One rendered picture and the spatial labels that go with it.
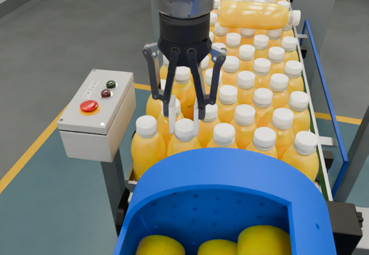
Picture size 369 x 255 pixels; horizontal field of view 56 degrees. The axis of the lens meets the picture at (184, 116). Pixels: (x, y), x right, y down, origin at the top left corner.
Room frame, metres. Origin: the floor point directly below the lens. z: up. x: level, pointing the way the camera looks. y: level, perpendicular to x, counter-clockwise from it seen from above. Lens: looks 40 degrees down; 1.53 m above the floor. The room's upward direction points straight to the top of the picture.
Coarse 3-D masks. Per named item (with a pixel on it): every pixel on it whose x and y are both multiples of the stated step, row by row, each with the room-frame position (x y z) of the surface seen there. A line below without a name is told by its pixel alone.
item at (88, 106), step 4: (88, 100) 0.56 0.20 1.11; (92, 100) 0.56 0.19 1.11; (80, 104) 0.55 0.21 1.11; (84, 104) 0.55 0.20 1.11; (88, 104) 0.55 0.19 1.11; (92, 104) 0.55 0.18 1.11; (96, 104) 0.55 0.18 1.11; (80, 108) 0.54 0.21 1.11; (84, 108) 0.54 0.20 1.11; (88, 108) 0.54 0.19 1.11; (92, 108) 0.54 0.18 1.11; (96, 108) 0.54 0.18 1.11
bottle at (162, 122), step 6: (162, 114) 0.55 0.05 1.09; (180, 114) 0.56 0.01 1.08; (156, 120) 0.56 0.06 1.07; (162, 120) 0.54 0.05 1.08; (168, 120) 0.54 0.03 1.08; (156, 126) 0.54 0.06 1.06; (162, 126) 0.53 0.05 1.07; (168, 126) 0.53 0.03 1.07; (162, 132) 0.53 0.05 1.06; (168, 132) 0.52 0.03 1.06; (168, 138) 0.52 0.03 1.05
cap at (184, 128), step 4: (180, 120) 0.50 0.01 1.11; (184, 120) 0.50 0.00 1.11; (188, 120) 0.50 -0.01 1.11; (176, 124) 0.49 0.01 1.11; (180, 124) 0.49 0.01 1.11; (184, 124) 0.49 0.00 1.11; (188, 124) 0.49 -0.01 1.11; (192, 124) 0.49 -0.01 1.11; (176, 128) 0.48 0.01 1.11; (180, 128) 0.48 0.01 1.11; (184, 128) 0.48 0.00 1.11; (188, 128) 0.48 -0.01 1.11; (192, 128) 0.48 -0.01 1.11; (176, 132) 0.48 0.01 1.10; (180, 132) 0.47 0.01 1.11; (184, 132) 0.47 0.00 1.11; (188, 132) 0.47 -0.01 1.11; (192, 132) 0.47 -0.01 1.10; (180, 136) 0.47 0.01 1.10; (184, 136) 0.47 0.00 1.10; (188, 136) 0.47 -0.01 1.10
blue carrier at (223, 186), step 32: (192, 160) 0.29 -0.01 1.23; (224, 160) 0.28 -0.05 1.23; (256, 160) 0.28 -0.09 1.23; (160, 192) 0.26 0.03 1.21; (192, 192) 0.30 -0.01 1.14; (224, 192) 0.30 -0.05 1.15; (256, 192) 0.24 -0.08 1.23; (288, 192) 0.25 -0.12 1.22; (320, 192) 0.28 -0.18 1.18; (128, 224) 0.27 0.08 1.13; (160, 224) 0.31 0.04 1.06; (192, 224) 0.30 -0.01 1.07; (224, 224) 0.30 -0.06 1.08; (256, 224) 0.29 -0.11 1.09; (288, 224) 0.28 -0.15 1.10; (320, 224) 0.22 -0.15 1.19
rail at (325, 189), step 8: (288, 0) 1.46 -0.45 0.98; (296, 32) 1.15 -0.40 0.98; (304, 72) 0.88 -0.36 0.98; (304, 80) 0.84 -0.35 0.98; (304, 88) 0.81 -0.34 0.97; (312, 112) 0.69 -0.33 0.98; (312, 120) 0.66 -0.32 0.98; (312, 128) 0.64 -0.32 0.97; (320, 144) 0.57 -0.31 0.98; (320, 152) 0.54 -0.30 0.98; (320, 160) 0.52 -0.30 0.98; (320, 168) 0.51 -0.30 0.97; (320, 176) 0.49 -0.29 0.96; (328, 184) 0.45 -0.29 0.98; (328, 192) 0.43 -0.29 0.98; (328, 200) 0.42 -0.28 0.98
